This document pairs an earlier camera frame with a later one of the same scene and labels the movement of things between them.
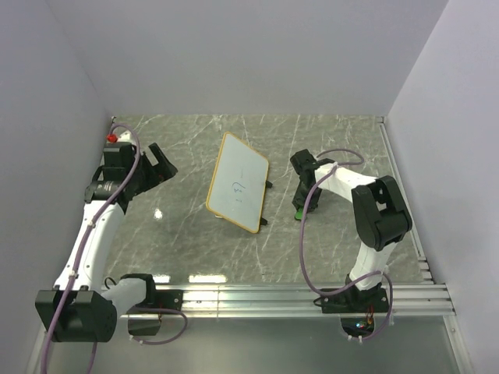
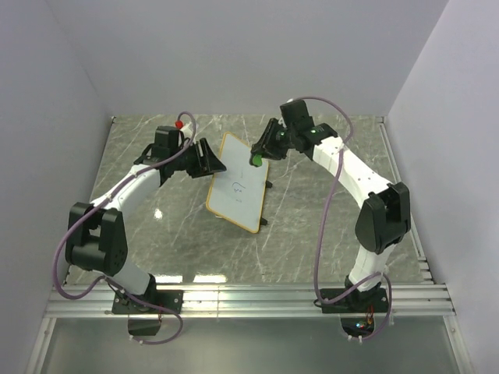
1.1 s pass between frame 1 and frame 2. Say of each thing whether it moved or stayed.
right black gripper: moved
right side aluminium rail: stayed
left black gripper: moved
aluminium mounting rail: stayed
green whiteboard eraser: moved
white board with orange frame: stayed
